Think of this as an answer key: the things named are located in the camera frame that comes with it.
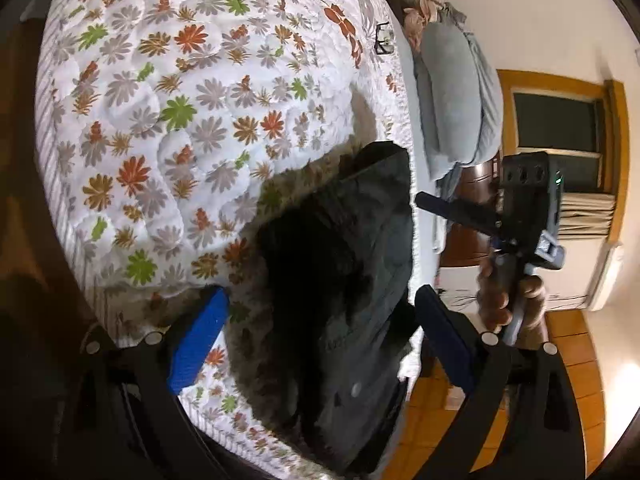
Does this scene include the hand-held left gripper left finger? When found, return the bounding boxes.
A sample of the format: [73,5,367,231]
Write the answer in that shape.
[75,285,231,480]

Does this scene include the wooden framed window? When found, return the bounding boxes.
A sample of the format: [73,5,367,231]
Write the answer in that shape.
[497,70,628,196]

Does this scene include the floral quilt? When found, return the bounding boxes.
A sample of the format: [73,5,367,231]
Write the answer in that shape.
[34,0,416,478]

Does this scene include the black eyeglasses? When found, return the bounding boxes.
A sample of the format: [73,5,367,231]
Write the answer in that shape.
[374,21,396,57]

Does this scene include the grey pillow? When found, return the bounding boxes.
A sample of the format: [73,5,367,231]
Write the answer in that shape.
[417,22,483,166]

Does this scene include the patterned pillow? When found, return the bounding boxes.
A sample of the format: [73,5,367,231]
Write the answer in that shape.
[387,0,446,51]

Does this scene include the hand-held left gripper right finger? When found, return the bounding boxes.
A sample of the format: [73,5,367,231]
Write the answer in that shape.
[414,285,586,480]

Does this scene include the white air conditioner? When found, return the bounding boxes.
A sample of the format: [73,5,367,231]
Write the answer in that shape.
[585,242,626,311]

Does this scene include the white hanging cables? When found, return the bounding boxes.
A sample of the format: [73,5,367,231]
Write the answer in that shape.
[436,285,481,311]

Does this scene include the black pants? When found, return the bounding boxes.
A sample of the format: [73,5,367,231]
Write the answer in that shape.
[245,141,416,478]

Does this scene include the person's right hand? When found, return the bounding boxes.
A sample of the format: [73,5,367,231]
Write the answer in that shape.
[475,255,547,333]

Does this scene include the dark wooden headboard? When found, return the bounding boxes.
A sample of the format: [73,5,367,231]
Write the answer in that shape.
[437,157,506,268]

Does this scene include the grey bed sheet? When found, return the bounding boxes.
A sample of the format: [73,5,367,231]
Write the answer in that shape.
[397,45,453,261]

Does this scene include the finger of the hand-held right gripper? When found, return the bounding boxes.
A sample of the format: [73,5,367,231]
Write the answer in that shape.
[415,191,503,238]

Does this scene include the beige curtain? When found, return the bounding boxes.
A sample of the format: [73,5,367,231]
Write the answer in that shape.
[550,192,617,238]

